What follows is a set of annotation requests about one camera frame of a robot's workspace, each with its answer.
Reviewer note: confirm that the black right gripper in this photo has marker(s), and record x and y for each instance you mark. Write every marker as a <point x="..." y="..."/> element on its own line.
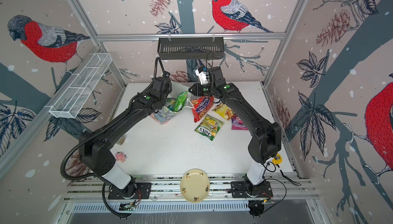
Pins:
<point x="199" y="90"/>

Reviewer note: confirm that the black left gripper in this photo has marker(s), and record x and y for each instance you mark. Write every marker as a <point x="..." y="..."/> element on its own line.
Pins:
<point x="167" y="94"/>

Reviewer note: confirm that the yellow snack bag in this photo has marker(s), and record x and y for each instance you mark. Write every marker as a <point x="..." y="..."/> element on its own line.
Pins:
<point x="224" y="111"/>

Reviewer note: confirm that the bright green snack bag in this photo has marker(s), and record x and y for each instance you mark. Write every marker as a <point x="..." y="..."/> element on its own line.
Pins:
<point x="180" y="101"/>

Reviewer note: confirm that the red snack bag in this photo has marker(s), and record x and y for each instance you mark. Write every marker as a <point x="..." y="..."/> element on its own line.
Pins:
<point x="201" y="106"/>

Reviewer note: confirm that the patterned paper gift bag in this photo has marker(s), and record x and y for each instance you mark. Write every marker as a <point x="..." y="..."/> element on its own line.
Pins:
<point x="166" y="113"/>

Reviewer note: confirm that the green Fox's candy bag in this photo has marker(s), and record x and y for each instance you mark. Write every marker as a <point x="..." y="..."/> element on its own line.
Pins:
<point x="209" y="127"/>

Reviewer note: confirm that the purple candy snack bag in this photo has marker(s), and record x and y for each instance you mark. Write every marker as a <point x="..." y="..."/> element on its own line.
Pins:
<point x="237" y="123"/>

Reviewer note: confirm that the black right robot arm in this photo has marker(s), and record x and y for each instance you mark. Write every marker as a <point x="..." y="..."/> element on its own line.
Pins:
<point x="266" y="136"/>

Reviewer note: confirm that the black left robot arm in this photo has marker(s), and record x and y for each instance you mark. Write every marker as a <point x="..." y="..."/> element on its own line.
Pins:
<point x="95" y="152"/>

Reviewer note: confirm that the small beige block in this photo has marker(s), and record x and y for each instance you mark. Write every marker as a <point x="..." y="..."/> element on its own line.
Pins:
<point x="121" y="140"/>

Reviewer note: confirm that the small pink toy figure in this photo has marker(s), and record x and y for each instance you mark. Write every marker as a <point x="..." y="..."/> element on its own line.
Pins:
<point x="120" y="156"/>

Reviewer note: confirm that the yellow tape measure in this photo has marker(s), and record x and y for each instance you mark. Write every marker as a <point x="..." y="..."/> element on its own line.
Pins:
<point x="277" y="159"/>

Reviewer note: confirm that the cream ceramic plate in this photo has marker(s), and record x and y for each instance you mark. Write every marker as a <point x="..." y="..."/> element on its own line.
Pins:
<point x="195" y="185"/>

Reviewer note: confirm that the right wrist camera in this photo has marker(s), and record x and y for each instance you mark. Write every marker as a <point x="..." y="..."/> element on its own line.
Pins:
<point x="202" y="75"/>

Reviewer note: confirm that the black hanging wall basket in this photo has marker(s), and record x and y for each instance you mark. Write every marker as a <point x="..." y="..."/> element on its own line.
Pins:
<point x="207" y="48"/>

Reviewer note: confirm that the horizontal aluminium frame bar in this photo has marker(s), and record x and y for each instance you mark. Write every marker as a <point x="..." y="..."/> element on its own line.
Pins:
<point x="226" y="36"/>

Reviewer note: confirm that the white wire mesh shelf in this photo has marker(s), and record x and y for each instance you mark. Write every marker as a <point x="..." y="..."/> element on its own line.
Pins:
<point x="82" y="85"/>

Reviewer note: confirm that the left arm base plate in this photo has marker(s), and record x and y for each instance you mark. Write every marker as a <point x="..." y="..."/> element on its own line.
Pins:
<point x="133" y="191"/>

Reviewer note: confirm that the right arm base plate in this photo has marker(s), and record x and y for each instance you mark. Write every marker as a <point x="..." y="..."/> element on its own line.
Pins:
<point x="246" y="189"/>

